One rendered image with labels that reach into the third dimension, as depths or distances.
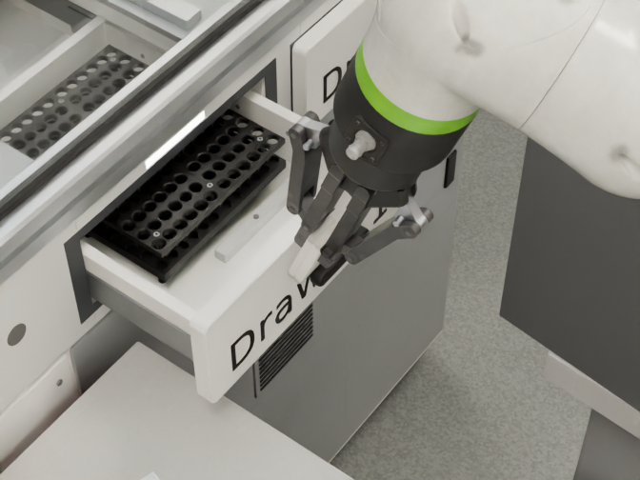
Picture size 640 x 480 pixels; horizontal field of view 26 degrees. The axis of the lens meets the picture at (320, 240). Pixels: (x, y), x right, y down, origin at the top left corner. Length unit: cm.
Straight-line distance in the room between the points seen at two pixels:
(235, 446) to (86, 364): 17
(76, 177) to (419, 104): 37
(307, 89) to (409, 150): 45
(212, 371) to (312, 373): 64
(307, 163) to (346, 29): 35
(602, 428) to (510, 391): 80
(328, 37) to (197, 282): 28
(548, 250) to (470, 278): 113
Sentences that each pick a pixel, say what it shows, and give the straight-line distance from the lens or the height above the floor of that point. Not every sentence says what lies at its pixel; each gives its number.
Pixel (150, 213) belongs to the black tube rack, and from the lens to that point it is 125.
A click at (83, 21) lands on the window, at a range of 111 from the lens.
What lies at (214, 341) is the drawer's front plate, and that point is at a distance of 115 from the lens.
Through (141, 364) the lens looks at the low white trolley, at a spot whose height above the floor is 76.
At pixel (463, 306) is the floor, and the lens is 232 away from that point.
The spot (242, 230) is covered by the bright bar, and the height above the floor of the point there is 85.
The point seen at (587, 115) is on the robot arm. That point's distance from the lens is 84.
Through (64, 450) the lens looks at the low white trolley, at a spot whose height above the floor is 76.
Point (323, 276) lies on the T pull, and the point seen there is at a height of 91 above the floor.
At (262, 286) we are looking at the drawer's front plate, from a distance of 117.
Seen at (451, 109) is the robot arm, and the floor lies 120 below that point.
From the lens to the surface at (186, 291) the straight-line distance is 127.
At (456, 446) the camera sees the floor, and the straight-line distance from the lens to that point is 216.
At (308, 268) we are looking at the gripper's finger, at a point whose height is 93.
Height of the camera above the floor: 182
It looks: 49 degrees down
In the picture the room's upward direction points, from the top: straight up
